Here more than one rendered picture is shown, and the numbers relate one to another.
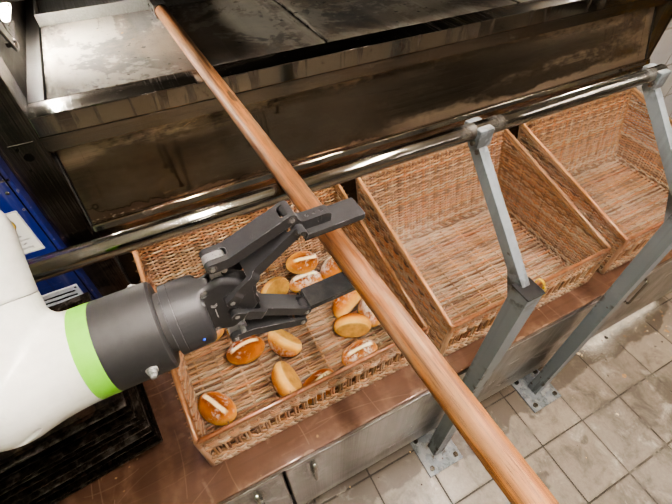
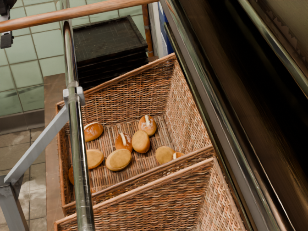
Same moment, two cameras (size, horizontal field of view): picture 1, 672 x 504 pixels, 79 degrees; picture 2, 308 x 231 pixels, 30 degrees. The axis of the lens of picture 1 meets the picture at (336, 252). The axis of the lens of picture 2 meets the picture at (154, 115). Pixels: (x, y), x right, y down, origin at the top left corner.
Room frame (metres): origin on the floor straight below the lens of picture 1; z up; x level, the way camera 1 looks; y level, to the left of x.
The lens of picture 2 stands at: (1.23, -1.21, 1.87)
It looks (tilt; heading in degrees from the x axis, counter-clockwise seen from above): 36 degrees down; 112
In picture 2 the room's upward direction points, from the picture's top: 8 degrees counter-clockwise
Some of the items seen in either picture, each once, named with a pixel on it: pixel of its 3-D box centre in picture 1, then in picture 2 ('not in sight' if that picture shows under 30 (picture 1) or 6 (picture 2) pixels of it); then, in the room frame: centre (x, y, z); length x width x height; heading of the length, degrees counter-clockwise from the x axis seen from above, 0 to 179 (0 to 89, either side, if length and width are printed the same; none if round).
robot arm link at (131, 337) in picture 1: (139, 329); not in sight; (0.21, 0.20, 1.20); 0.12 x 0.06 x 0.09; 28
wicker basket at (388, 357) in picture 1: (280, 303); (129, 138); (0.58, 0.14, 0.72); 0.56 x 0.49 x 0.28; 118
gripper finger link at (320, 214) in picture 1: (305, 213); not in sight; (0.30, 0.03, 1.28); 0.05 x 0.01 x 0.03; 118
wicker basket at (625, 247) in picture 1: (618, 171); not in sight; (1.11, -0.94, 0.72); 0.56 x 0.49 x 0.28; 117
